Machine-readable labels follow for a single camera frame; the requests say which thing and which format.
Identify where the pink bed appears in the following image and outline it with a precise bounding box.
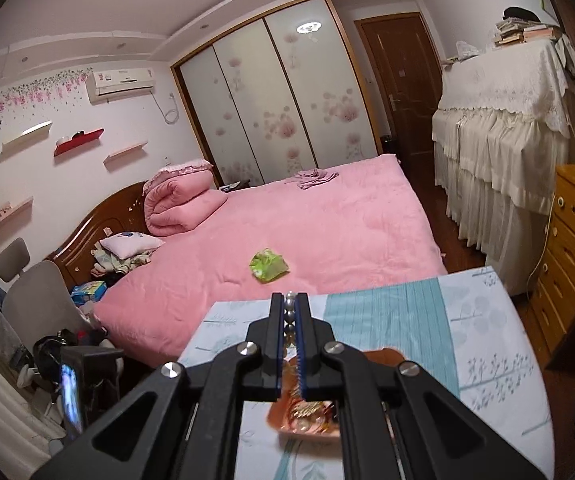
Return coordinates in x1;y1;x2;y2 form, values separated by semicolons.
92;154;448;366

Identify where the wooden dresser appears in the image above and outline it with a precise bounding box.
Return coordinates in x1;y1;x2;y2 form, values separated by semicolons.
527;162;575;371

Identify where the tree print tablecloth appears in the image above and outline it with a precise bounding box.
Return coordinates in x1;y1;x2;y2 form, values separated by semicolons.
177;265;555;480

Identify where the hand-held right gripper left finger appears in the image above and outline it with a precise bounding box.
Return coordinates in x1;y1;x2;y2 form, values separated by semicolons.
30;291;288;480

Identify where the cream wall shelf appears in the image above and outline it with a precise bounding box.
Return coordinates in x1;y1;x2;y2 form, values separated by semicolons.
1;120;52;158

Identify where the pink wall shelf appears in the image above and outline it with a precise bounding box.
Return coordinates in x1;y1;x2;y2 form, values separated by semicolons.
106;141;149;166
0;197;34;236

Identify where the white air conditioner cable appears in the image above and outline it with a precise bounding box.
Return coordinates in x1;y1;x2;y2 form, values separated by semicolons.
154;91;178;125

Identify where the beige office chair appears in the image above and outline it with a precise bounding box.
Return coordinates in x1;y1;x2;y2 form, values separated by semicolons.
0;237;84;341

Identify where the gold tiara hair comb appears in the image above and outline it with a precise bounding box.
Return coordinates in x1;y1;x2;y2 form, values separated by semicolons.
287;399;339;433

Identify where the pink jewelry box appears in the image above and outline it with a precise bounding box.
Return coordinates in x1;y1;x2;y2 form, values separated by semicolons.
266;346;407;443

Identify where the patterned cloth pile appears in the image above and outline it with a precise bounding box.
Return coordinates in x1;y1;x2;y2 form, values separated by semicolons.
90;245;153;277

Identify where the pearl hair comb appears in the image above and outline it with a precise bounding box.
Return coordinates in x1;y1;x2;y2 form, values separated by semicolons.
281;290;301;401

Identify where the red wall shelf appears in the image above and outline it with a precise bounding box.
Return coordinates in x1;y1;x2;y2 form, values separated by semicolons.
53;128;105;157

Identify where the brown wooden door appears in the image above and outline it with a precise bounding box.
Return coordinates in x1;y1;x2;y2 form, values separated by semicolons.
353;11;443;158

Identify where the cream lace covered piano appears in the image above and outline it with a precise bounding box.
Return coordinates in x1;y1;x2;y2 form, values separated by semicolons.
432;37;575;296

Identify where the floral sliding door wardrobe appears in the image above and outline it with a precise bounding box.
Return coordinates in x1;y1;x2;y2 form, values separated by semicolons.
171;0;383;188

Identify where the green packet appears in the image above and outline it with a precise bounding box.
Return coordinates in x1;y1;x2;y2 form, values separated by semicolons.
248;247;289;283

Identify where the pink flower wall sticker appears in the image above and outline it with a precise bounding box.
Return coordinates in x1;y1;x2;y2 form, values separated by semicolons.
0;67;93;136

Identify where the white air conditioner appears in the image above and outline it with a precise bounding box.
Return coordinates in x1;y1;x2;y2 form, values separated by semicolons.
86;66;156;106

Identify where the black device with screen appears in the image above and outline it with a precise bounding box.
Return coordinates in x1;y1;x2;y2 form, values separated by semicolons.
60;345;125;441

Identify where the folded pink quilt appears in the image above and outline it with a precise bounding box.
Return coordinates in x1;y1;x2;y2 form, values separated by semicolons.
142;159;228;237

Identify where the wooden bed headboard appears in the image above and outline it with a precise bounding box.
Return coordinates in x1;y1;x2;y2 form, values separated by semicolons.
47;181;150;286

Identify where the white pillow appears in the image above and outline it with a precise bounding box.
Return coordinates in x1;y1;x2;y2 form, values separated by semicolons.
98;232;165;255

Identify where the blue tissue box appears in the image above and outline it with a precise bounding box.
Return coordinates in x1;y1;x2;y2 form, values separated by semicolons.
70;281;108;306

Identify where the stack of books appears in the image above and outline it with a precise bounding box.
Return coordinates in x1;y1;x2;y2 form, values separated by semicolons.
490;12;563;48

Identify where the purple cloth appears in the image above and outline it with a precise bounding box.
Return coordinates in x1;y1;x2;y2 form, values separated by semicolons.
282;169;341;191

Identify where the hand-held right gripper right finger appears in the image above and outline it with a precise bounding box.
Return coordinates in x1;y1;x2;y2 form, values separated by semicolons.
295;291;548;480

